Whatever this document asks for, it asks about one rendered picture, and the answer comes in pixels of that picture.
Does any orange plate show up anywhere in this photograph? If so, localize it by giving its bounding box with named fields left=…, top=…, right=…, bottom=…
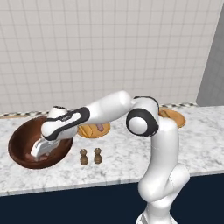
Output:
left=158, top=107, right=186, bottom=130
left=77, top=122, right=112, bottom=139

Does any brown wooden bowl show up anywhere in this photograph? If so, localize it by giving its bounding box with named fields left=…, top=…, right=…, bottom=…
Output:
left=8, top=115, right=74, bottom=170

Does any tan bun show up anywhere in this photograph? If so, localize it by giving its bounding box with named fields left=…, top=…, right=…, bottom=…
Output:
left=80, top=124, right=99, bottom=137

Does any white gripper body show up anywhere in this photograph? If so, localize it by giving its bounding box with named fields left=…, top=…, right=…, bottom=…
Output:
left=30, top=137, right=59, bottom=159

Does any dark blue counter front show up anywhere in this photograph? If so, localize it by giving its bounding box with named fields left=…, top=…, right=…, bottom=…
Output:
left=0, top=172, right=224, bottom=224

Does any brown wooden shaker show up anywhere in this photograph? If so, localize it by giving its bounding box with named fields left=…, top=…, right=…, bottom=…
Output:
left=79, top=148, right=89, bottom=166
left=93, top=147, right=102, bottom=165

